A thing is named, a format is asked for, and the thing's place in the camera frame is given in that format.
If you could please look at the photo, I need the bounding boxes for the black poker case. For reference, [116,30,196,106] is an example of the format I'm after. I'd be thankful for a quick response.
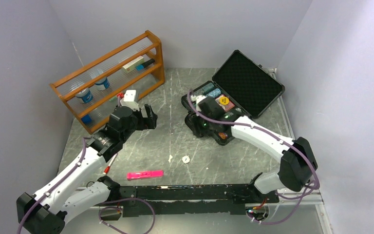
[181,50,285,146]

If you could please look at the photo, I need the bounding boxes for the white green box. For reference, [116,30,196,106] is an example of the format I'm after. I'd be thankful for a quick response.
[121,56,145,73]

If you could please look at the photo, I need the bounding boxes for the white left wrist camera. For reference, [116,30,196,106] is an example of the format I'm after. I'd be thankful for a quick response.
[116,90,139,111]

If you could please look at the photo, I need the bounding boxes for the orange wooden shelf rack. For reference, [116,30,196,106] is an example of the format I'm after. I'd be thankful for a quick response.
[50,30,165,134]

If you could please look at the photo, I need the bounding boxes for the blue jar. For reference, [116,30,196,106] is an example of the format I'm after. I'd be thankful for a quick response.
[75,88,93,103]
[94,77,110,91]

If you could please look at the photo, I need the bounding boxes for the black base frame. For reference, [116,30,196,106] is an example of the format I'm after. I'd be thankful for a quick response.
[96,175,280,218]

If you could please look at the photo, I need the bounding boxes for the blue purple chip row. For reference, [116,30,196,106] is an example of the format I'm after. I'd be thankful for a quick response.
[218,132,229,139]

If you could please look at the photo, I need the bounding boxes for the red blue chip row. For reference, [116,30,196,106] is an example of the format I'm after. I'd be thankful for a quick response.
[206,88,222,98]

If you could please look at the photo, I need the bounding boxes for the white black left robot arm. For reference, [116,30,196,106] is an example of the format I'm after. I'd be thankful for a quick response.
[16,104,157,234]

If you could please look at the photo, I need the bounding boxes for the yellow big blind button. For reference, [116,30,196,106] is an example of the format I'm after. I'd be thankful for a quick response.
[219,96,230,106]

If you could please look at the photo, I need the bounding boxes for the pink highlighter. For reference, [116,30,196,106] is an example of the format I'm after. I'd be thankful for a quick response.
[127,170,164,180]

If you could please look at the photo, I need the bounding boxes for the green blue chip row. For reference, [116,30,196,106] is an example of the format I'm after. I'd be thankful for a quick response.
[192,82,215,96]

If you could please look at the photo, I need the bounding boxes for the black blue marker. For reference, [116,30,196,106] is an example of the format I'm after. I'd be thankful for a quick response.
[136,58,155,71]

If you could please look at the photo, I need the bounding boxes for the red white marker pen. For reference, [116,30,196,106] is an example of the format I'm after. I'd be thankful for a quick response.
[103,154,117,176]

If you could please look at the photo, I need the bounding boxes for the white poker chip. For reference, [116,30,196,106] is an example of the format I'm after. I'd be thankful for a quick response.
[182,156,190,164]

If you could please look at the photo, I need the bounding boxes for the blue object lower shelf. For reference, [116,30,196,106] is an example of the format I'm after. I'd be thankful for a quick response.
[81,115,92,124]

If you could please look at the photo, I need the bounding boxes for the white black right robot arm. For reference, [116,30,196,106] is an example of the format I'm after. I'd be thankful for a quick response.
[187,95,320,202]

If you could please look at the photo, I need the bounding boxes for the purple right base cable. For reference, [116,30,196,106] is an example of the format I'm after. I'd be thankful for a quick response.
[246,182,320,226]

